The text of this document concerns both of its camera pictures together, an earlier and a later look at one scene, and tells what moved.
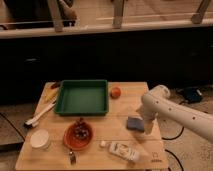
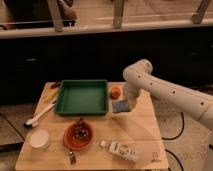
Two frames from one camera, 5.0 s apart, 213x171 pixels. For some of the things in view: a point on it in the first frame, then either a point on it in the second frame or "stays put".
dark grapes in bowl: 81,130 stays put
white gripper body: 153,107 -> 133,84
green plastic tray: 83,97 stays put
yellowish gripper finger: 148,126 -> 132,99
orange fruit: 115,92 stays put
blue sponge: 135,123 -> 120,106
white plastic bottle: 122,150 stays put
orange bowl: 77,135 stays put
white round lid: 40,139 stays put
